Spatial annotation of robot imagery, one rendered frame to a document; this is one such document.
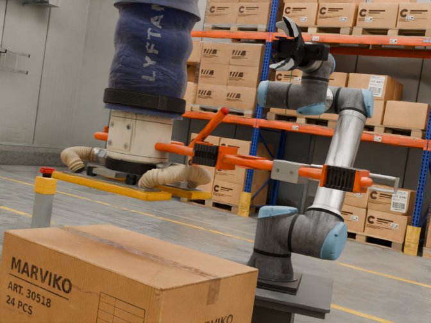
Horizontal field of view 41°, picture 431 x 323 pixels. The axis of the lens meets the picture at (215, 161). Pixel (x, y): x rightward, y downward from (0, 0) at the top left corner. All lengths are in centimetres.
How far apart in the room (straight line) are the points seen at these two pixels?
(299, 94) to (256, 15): 793
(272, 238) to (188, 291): 91
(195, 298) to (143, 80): 56
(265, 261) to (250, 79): 753
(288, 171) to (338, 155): 100
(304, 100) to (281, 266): 68
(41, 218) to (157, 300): 137
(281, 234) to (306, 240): 10
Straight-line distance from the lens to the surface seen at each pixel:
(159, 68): 153
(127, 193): 145
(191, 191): 160
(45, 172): 260
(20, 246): 168
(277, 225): 223
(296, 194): 1056
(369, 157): 1015
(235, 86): 978
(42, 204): 261
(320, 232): 218
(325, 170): 130
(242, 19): 996
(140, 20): 155
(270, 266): 225
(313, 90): 192
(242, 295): 159
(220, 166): 143
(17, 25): 1292
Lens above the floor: 130
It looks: 3 degrees down
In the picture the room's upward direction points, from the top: 8 degrees clockwise
